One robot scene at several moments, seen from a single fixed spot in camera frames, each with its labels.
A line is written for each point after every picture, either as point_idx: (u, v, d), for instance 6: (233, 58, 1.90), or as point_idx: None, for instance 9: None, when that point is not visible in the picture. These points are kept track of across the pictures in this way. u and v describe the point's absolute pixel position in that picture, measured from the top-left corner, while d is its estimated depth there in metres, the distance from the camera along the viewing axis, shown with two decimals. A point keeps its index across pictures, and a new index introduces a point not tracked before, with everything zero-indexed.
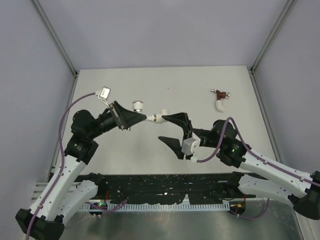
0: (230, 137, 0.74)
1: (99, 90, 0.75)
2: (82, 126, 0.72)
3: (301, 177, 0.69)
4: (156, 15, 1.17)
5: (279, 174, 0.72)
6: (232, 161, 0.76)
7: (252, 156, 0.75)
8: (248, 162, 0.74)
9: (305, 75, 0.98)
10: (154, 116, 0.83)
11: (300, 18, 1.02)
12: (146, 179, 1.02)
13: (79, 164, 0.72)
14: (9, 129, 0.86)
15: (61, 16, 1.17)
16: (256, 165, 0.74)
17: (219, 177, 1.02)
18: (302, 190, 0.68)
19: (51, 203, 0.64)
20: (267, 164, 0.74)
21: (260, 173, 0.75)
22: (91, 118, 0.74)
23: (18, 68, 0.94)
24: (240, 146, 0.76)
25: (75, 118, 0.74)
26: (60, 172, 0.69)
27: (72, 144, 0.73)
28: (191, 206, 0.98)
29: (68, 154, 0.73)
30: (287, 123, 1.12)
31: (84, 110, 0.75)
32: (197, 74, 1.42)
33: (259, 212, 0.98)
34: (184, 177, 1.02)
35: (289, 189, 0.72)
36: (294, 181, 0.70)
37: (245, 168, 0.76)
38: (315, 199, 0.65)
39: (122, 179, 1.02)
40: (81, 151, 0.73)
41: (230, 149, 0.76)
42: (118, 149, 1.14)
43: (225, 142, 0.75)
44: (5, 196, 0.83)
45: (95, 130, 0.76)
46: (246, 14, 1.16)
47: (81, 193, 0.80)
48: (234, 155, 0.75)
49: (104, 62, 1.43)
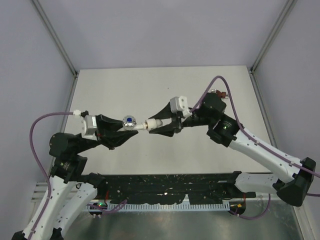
0: (217, 108, 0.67)
1: (87, 129, 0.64)
2: (60, 151, 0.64)
3: (292, 161, 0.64)
4: (156, 15, 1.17)
5: (269, 157, 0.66)
6: (222, 139, 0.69)
7: (243, 136, 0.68)
8: (239, 141, 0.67)
9: (305, 75, 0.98)
10: (145, 123, 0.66)
11: (300, 19, 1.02)
12: (146, 179, 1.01)
13: (67, 185, 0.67)
14: (9, 129, 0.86)
15: (61, 16, 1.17)
16: (246, 145, 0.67)
17: (220, 177, 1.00)
18: (290, 174, 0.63)
19: (42, 227, 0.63)
20: (258, 145, 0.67)
21: (248, 154, 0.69)
22: (68, 142, 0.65)
23: (18, 67, 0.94)
24: (233, 124, 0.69)
25: (51, 144, 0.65)
26: (49, 195, 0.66)
27: (58, 163, 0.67)
28: (191, 206, 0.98)
29: (55, 175, 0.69)
30: (287, 123, 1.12)
31: (60, 133, 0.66)
32: (197, 74, 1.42)
33: (258, 212, 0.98)
34: (184, 177, 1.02)
35: (275, 173, 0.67)
36: (283, 166, 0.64)
37: (235, 147, 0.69)
38: (302, 184, 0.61)
39: (122, 179, 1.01)
40: (68, 171, 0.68)
41: (222, 126, 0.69)
42: (118, 150, 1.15)
43: (213, 115, 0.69)
44: (5, 195, 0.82)
45: (77, 147, 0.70)
46: (246, 14, 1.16)
47: (78, 201, 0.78)
48: (226, 132, 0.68)
49: (104, 62, 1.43)
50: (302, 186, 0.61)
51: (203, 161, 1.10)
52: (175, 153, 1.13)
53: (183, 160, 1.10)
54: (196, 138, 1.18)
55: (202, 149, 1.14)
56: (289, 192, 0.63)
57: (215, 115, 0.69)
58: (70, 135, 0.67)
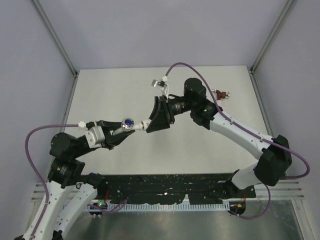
0: (198, 93, 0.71)
1: (95, 140, 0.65)
2: (61, 151, 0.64)
3: (261, 137, 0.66)
4: (156, 15, 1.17)
5: (242, 134, 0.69)
6: (203, 121, 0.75)
7: (221, 117, 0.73)
8: (215, 121, 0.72)
9: (305, 75, 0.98)
10: (142, 123, 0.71)
11: (300, 19, 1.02)
12: (146, 179, 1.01)
13: (64, 190, 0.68)
14: (9, 129, 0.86)
15: (61, 16, 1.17)
16: (222, 124, 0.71)
17: (220, 177, 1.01)
18: (259, 149, 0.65)
19: (42, 232, 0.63)
20: (233, 124, 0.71)
21: (225, 133, 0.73)
22: (70, 143, 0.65)
23: (18, 67, 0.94)
24: (213, 107, 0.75)
25: (52, 143, 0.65)
26: (47, 200, 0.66)
27: (55, 167, 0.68)
28: (191, 206, 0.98)
29: (52, 181, 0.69)
30: (287, 123, 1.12)
31: (62, 132, 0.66)
32: (197, 74, 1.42)
33: (257, 212, 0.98)
34: (184, 177, 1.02)
35: (250, 150, 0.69)
36: (254, 141, 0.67)
37: (214, 128, 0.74)
38: (271, 157, 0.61)
39: (122, 178, 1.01)
40: (65, 175, 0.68)
41: (203, 109, 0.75)
42: (118, 150, 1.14)
43: (194, 99, 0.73)
44: (5, 196, 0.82)
45: (77, 149, 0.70)
46: (246, 14, 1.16)
47: (77, 203, 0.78)
48: (205, 114, 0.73)
49: (104, 62, 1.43)
50: (270, 158, 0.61)
51: (203, 161, 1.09)
52: (176, 152, 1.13)
53: (184, 159, 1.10)
54: (196, 138, 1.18)
55: (202, 149, 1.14)
56: (260, 166, 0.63)
57: (197, 99, 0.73)
58: (71, 136, 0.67)
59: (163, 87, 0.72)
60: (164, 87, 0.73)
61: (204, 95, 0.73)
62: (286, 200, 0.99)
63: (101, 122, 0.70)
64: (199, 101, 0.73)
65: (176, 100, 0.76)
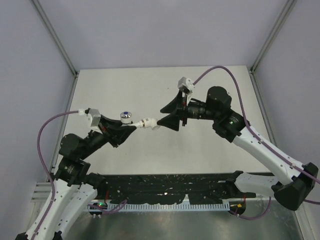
0: (223, 103, 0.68)
1: (92, 118, 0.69)
2: (70, 151, 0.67)
3: (292, 164, 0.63)
4: (156, 15, 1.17)
5: (271, 156, 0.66)
6: (226, 133, 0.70)
7: (248, 133, 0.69)
8: (242, 137, 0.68)
9: (305, 75, 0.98)
10: (142, 121, 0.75)
11: (300, 19, 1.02)
12: (146, 179, 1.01)
13: (71, 188, 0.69)
14: (9, 129, 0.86)
15: (61, 17, 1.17)
16: (250, 142, 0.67)
17: (219, 177, 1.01)
18: (289, 176, 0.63)
19: (45, 229, 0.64)
20: (262, 144, 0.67)
21: (249, 150, 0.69)
22: (78, 142, 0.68)
23: (18, 67, 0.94)
24: (238, 119, 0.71)
25: (62, 143, 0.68)
26: (52, 197, 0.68)
27: (63, 166, 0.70)
28: (191, 206, 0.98)
29: (59, 179, 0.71)
30: (286, 123, 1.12)
31: (71, 133, 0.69)
32: (197, 74, 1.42)
33: (258, 212, 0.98)
34: (184, 177, 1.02)
35: (275, 173, 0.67)
36: (283, 167, 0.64)
37: (238, 143, 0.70)
38: (300, 187, 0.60)
39: (121, 178, 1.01)
40: (72, 175, 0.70)
41: (228, 121, 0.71)
42: (118, 150, 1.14)
43: (218, 109, 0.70)
44: (5, 196, 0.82)
45: (85, 149, 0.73)
46: (246, 14, 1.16)
47: (78, 203, 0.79)
48: (231, 127, 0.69)
49: (104, 62, 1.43)
50: (299, 189, 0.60)
51: (203, 161, 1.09)
52: (176, 152, 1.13)
53: (184, 160, 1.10)
54: (196, 138, 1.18)
55: (202, 149, 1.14)
56: (284, 194, 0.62)
57: (221, 109, 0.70)
58: (79, 137, 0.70)
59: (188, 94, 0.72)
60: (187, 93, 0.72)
61: (228, 105, 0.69)
62: None
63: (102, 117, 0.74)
64: (223, 111, 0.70)
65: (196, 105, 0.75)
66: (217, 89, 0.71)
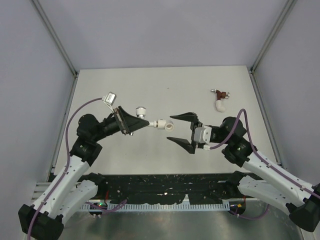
0: (236, 134, 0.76)
1: (108, 95, 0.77)
2: (88, 129, 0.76)
3: (303, 186, 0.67)
4: (156, 15, 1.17)
5: (280, 179, 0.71)
6: (236, 159, 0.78)
7: (256, 158, 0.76)
8: (251, 163, 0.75)
9: (305, 75, 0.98)
10: (156, 122, 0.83)
11: (300, 18, 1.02)
12: (146, 179, 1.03)
13: (83, 165, 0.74)
14: (9, 129, 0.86)
15: (61, 17, 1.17)
16: (259, 166, 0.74)
17: (219, 177, 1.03)
18: (300, 198, 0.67)
19: (54, 200, 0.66)
20: (270, 168, 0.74)
21: (260, 175, 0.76)
22: (95, 121, 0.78)
23: (18, 68, 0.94)
24: (246, 146, 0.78)
25: (80, 121, 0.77)
26: (65, 171, 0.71)
27: (78, 145, 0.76)
28: (191, 206, 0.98)
29: (73, 155, 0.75)
30: (286, 123, 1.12)
31: (89, 114, 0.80)
32: (197, 74, 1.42)
33: (259, 213, 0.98)
34: (184, 177, 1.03)
35: (288, 196, 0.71)
36: (294, 189, 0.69)
37: (249, 168, 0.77)
38: (312, 209, 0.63)
39: (122, 178, 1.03)
40: (86, 153, 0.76)
41: (236, 147, 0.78)
42: (119, 149, 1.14)
43: (231, 138, 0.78)
44: (5, 195, 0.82)
45: (98, 132, 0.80)
46: (246, 14, 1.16)
47: (82, 192, 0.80)
48: (239, 153, 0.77)
49: (104, 62, 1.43)
50: (312, 210, 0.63)
51: (204, 161, 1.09)
52: (177, 151, 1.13)
53: (184, 160, 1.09)
54: None
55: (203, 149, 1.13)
56: (300, 216, 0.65)
57: (233, 138, 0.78)
58: (96, 119, 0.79)
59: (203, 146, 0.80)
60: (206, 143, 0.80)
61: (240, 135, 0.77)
62: None
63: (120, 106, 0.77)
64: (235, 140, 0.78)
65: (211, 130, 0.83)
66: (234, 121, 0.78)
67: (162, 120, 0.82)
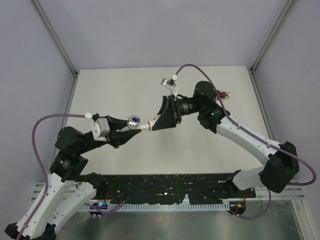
0: (209, 97, 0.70)
1: (100, 131, 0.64)
2: (66, 145, 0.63)
3: (269, 142, 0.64)
4: (156, 15, 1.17)
5: (248, 139, 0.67)
6: (209, 124, 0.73)
7: (228, 121, 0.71)
8: (222, 125, 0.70)
9: (305, 75, 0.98)
10: (148, 124, 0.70)
11: (300, 18, 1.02)
12: (146, 179, 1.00)
13: (64, 184, 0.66)
14: (9, 129, 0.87)
15: (61, 17, 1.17)
16: (229, 128, 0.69)
17: (220, 177, 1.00)
18: (266, 154, 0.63)
19: (35, 223, 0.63)
20: (240, 128, 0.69)
21: (231, 137, 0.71)
22: (76, 137, 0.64)
23: (18, 68, 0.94)
24: (220, 111, 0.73)
25: (59, 136, 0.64)
26: (45, 192, 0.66)
27: (58, 160, 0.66)
28: (191, 206, 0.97)
29: (53, 173, 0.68)
30: (286, 123, 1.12)
31: (71, 127, 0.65)
32: (197, 74, 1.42)
33: (259, 212, 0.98)
34: (184, 177, 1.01)
35: (255, 155, 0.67)
36: (261, 146, 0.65)
37: (220, 132, 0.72)
38: (276, 162, 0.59)
39: (122, 178, 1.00)
40: (67, 169, 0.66)
41: (210, 112, 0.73)
42: (117, 150, 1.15)
43: (204, 102, 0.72)
44: (5, 195, 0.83)
45: (82, 146, 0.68)
46: (246, 14, 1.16)
47: (77, 198, 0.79)
48: (213, 119, 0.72)
49: (104, 62, 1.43)
50: (275, 163, 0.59)
51: (203, 161, 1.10)
52: (174, 152, 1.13)
53: (182, 160, 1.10)
54: (197, 138, 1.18)
55: (202, 150, 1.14)
56: (266, 172, 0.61)
57: (206, 102, 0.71)
58: (77, 131, 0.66)
59: (173, 85, 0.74)
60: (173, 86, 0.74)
61: (214, 98, 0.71)
62: (286, 200, 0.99)
63: (108, 116, 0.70)
64: (208, 104, 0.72)
65: (185, 101, 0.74)
66: (205, 84, 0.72)
67: (153, 120, 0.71)
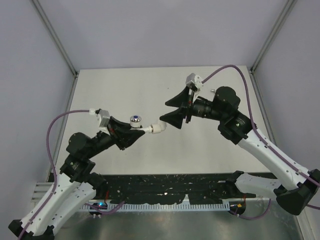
0: (231, 103, 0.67)
1: (102, 118, 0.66)
2: (76, 150, 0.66)
3: (299, 170, 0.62)
4: (156, 15, 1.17)
5: (277, 162, 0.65)
6: (232, 136, 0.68)
7: (255, 136, 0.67)
8: (249, 140, 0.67)
9: (305, 74, 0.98)
10: (151, 127, 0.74)
11: (300, 18, 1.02)
12: (146, 179, 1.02)
13: (72, 184, 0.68)
14: (9, 128, 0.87)
15: (61, 17, 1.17)
16: (256, 146, 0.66)
17: (219, 177, 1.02)
18: (294, 182, 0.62)
19: (40, 220, 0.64)
20: (268, 148, 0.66)
21: (255, 154, 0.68)
22: (86, 143, 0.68)
23: (18, 68, 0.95)
24: (245, 122, 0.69)
25: (71, 140, 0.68)
26: (53, 190, 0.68)
27: (69, 162, 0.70)
28: (191, 206, 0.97)
29: (62, 173, 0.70)
30: (286, 123, 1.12)
31: (81, 133, 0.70)
32: (197, 74, 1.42)
33: (259, 213, 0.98)
34: (184, 177, 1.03)
35: (280, 178, 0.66)
36: (289, 172, 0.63)
37: (244, 146, 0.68)
38: (304, 194, 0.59)
39: (122, 178, 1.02)
40: (76, 171, 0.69)
41: (234, 123, 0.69)
42: (117, 150, 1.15)
43: (225, 110, 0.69)
44: (5, 195, 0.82)
45: (91, 150, 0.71)
46: (246, 14, 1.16)
47: (77, 199, 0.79)
48: (237, 129, 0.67)
49: (104, 62, 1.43)
50: (304, 195, 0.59)
51: (204, 162, 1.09)
52: (176, 153, 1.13)
53: (183, 161, 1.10)
54: (198, 138, 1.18)
55: (203, 150, 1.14)
56: (288, 198, 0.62)
57: (228, 110, 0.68)
58: (87, 137, 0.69)
59: (196, 91, 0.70)
60: (196, 91, 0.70)
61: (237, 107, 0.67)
62: None
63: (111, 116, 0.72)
64: (231, 113, 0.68)
65: (203, 103, 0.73)
66: (226, 90, 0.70)
67: (156, 123, 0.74)
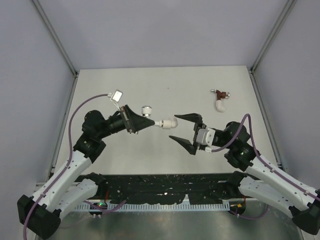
0: (242, 139, 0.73)
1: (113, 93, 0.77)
2: (93, 125, 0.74)
3: (306, 191, 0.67)
4: (156, 15, 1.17)
5: (284, 184, 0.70)
6: (239, 164, 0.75)
7: (260, 162, 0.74)
8: (254, 168, 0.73)
9: (304, 75, 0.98)
10: (161, 122, 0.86)
11: (300, 18, 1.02)
12: (146, 179, 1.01)
13: (86, 160, 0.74)
14: (9, 129, 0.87)
15: (61, 17, 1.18)
16: (262, 171, 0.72)
17: (219, 177, 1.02)
18: (304, 203, 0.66)
19: (53, 193, 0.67)
20: (274, 172, 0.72)
21: (263, 180, 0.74)
22: (101, 119, 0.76)
23: (18, 68, 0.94)
24: (249, 150, 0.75)
25: (86, 117, 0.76)
26: (67, 165, 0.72)
27: (82, 141, 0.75)
28: (191, 206, 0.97)
29: (76, 150, 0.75)
30: (286, 124, 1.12)
31: (97, 111, 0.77)
32: (197, 74, 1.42)
33: (259, 213, 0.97)
34: (184, 177, 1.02)
35: (291, 201, 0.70)
36: (298, 193, 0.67)
37: (252, 172, 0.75)
38: (316, 213, 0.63)
39: (122, 178, 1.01)
40: (89, 149, 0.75)
41: (239, 152, 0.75)
42: (118, 150, 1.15)
43: (236, 144, 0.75)
44: (5, 195, 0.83)
45: (104, 130, 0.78)
46: (246, 15, 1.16)
47: (81, 190, 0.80)
48: (242, 158, 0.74)
49: (104, 62, 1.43)
50: (315, 215, 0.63)
51: (204, 163, 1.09)
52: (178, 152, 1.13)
53: (184, 161, 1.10)
54: None
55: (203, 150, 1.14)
56: (302, 219, 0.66)
57: (238, 144, 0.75)
58: (102, 116, 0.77)
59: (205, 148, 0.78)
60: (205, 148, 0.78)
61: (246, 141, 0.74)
62: None
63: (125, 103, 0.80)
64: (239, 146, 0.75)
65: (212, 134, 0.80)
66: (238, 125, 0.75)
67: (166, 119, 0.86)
